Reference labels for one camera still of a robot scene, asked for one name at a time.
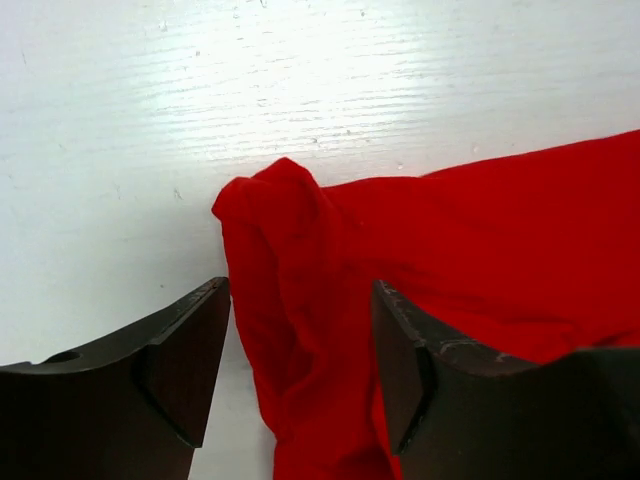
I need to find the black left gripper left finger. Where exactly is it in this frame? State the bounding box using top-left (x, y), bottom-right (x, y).
top-left (1, 277), bottom-right (230, 479)

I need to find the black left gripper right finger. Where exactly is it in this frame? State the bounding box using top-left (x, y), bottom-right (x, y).
top-left (371, 281), bottom-right (639, 479)

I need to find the red t-shirt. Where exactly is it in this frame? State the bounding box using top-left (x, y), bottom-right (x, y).
top-left (212, 131), bottom-right (639, 479)

